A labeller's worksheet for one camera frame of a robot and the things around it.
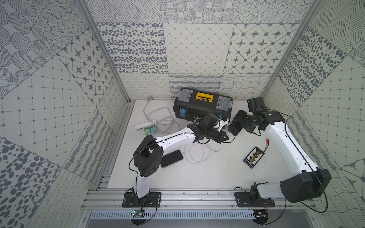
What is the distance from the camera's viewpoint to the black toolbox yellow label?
0.95 metres

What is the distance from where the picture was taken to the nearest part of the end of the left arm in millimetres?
632

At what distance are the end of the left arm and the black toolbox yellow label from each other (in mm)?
232
